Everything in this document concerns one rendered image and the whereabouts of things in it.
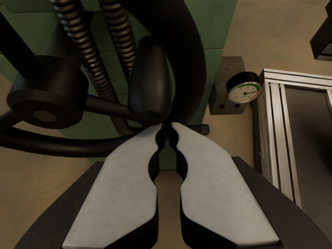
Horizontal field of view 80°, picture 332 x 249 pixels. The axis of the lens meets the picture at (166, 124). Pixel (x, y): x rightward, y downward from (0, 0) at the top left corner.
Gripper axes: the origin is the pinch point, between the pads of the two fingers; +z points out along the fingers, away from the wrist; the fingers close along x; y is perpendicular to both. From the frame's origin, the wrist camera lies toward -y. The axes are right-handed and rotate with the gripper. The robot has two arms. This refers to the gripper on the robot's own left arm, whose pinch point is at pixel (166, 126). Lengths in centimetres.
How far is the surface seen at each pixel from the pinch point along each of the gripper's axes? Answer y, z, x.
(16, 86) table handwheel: -1.5, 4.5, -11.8
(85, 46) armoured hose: -3.3, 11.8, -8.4
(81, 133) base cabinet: 26, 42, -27
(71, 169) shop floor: 60, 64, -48
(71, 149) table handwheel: 10.5, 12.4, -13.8
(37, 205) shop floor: 68, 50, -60
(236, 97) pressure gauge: 8.8, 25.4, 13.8
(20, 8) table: -7.0, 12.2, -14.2
